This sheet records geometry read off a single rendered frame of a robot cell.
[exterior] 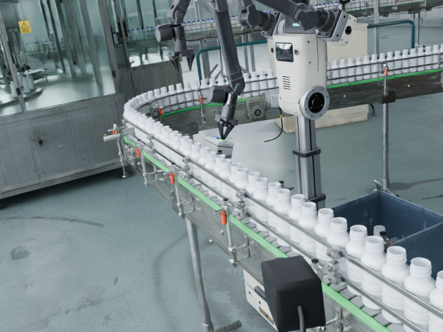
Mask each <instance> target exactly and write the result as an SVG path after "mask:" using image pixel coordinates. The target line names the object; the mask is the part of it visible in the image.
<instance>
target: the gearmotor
mask: <svg viewBox="0 0 443 332"><path fill-rule="evenodd" d="M279 92H280V89H277V90H270V91H267V92H266V91H265V92H262V97H254V98H250V99H246V100H245V101H246V108H247V119H248V120H249V122H250V123H252V122H254V121H262V120H266V110H269V109H277V108H279V110H280V118H281V132H280V134H279V135H278V136H277V137H275V138H273V139H271V140H275V139H276V138H278V137H279V136H280V135H281V133H282V130H283V122H282V114H281V110H282V109H281V108H280V106H279V103H278V96H279ZM271 140H267V141H264V142H269V141H271Z"/></svg>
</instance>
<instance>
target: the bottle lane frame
mask: <svg viewBox="0 0 443 332"><path fill-rule="evenodd" d="M143 154H144V160H145V164H146V171H147V173H152V172H154V166H156V172H155V173H154V174H151V175H149V177H148V180H149V182H151V181H154V180H155V179H156V178H155V174H157V178H158V180H157V181H156V182H152V183H150V186H152V187H153V188H154V189H155V190H156V191H157V192H159V193H160V194H161V195H162V196H163V197H164V198H165V199H166V200H167V201H168V202H169V203H170V204H171V200H170V198H171V196H170V194H171V193H173V194H174V195H176V196H177V194H176V189H175V182H174V184H172V183H171V179H170V176H169V175H166V176H164V175H163V174H164V173H166V172H169V171H171V170H170V169H168V167H166V166H165V165H163V164H162V163H160V162H159V161H157V159H154V158H153V157H152V156H151V155H150V154H148V153H146V152H145V151H144V150H143ZM133 156H134V157H135V159H134V163H135V167H136V168H134V167H133V166H132V167H133V170H134V171H135V172H136V173H137V174H139V175H140V176H141V177H142V178H143V179H144V180H145V178H144V176H143V173H144V172H143V168H142V162H141V158H140V157H138V155H137V152H136V150H133ZM177 177H178V181H179V189H180V194H181V201H182V202H183V203H185V202H189V201H190V200H191V199H190V196H189V195H190V193H191V194H192V199H193V201H192V202H191V203H192V204H194V211H193V212H192V213H188V214H186V218H187V219H188V220H189V221H191V222H192V223H193V224H194V225H195V226H196V227H198V228H199V229H200V230H201V231H202V232H203V233H204V234H205V235H206V236H207V237H208V238H209V239H211V240H212V241H213V242H214V243H215V244H216V245H218V246H219V247H220V248H221V249H222V250H223V251H224V252H225V253H226V254H227V255H228V256H229V257H230V252H229V251H228V247H229V241H228V235H227V226H226V224H225V225H223V224H222V218H221V215H220V213H219V214H217V215H214V211H216V210H219V209H222V207H220V206H219V205H217V203H215V202H213V201H212V200H211V199H209V198H208V197H207V196H205V195H204V194H203V193H202V192H200V191H198V190H197V189H196V188H195V187H193V186H192V185H191V184H189V183H188V182H186V181H185V180H184V179H182V178H181V177H179V176H177ZM191 203H189V204H185V206H184V208H183V209H184V212H185V213H186V212H189V211H191V210H192V207H191ZM230 218H231V227H232V233H233V243H234V247H236V248H237V247H240V246H242V245H244V244H245V240H244V235H245V236H247V238H248V244H249V245H246V246H245V247H247V248H248V249H249V255H250V257H248V258H246V259H245V260H242V261H240V262H239V265H240V266H241V267H242V268H243V269H244V270H245V271H246V272H247V273H248V274H249V275H251V276H252V277H253V278H254V279H255V280H256V281H258V282H259V283H260V284H261V285H262V286H264V283H263V278H262V268H261V262H263V261H267V260H273V259H275V258H279V257H283V258H288V257H289V256H288V255H287V253H283V252H282V251H281V250H279V248H276V247H275V246H274V245H273V244H272V243H271V242H268V241H267V240H266V239H265V238H263V237H261V236H260V235H259V234H258V233H256V232H254V231H253V228H252V229H251V228H249V227H248V226H247V224H244V223H242V222H241V220H238V219H237V218H236V217H235V216H233V215H232V214H231V215H230ZM245 247H244V248H240V249H238V250H237V253H236V255H237V259H241V258H244V257H245V256H246V252H245V250H246V249H245ZM330 284H331V283H330ZM330 284H328V285H327V284H326V283H325V282H324V281H322V292H323V297H324V308H325V314H326V322H327V321H330V320H331V319H334V318H335V317H336V306H337V307H339V308H340V309H341V319H338V320H337V321H338V322H340V323H341V326H342V332H392V331H390V330H389V329H388V326H389V325H390V324H388V325H382V324H381V323H379V322H378V321H376V320H375V318H374V317H375V316H370V315H368V314H367V313H366V312H364V311H363V308H364V306H363V307H361V308H359V307H358V306H356V305H354V303H352V302H351V299H352V298H351V299H346V298H345V297H344V296H342V295H341V294H340V292H341V291H342V290H341V291H339V292H337V291H336V290H334V289H333V288H332V287H330ZM376 316H377V315H376ZM326 332H337V331H336V321H335V322H333V323H331V324H329V325H327V329H326Z"/></svg>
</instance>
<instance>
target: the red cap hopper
mask: <svg viewBox="0 0 443 332"><path fill-rule="evenodd" d="M235 1H236V0H232V2H231V3H230V5H229V6H228V7H229V9H230V8H231V6H232V5H233V4H234V2H235ZM194 7H195V13H196V23H197V20H200V23H202V20H204V17H203V11H202V8H204V9H206V10H207V11H208V12H209V13H211V12H212V10H211V6H209V5H208V4H207V3H206V2H204V0H194ZM237 7H238V3H237V4H236V5H235V6H234V8H233V9H232V10H233V11H235V10H236V8H237ZM248 36H249V42H253V40H252V36H250V35H249V34H248ZM242 41H243V42H246V35H243V36H242ZM199 43H200V48H201V49H202V48H205V47H207V42H205V43H204V42H203V40H202V41H199ZM249 49H250V56H251V69H252V72H256V69H255V61H254V48H253V45H249ZM243 53H244V60H245V69H244V68H243V67H242V66H241V65H240V67H241V70H242V71H243V72H242V73H243V74H244V73H248V75H249V76H251V73H250V72H249V62H248V55H247V46H246V45H245V46H243ZM201 57H202V67H203V72H204V79H206V82H210V78H214V79H215V81H216V79H218V77H223V78H227V77H226V75H224V76H220V74H221V73H222V71H223V68H221V69H220V71H219V72H218V73H217V75H216V76H215V77H211V74H212V73H213V72H214V71H215V69H216V68H217V66H218V64H217V63H216V65H215V66H214V68H213V69H212V70H211V71H210V63H209V57H208V51H203V52H202V53H201Z"/></svg>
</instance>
